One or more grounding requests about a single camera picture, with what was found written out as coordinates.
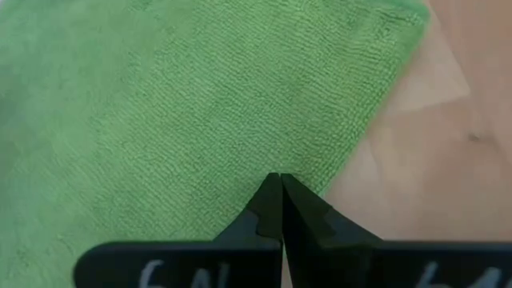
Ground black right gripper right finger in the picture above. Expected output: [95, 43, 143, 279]
[281, 173, 512, 288]

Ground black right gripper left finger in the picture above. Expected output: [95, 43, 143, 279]
[74, 172, 283, 288]

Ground green microfiber towel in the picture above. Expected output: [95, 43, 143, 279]
[0, 0, 432, 288]

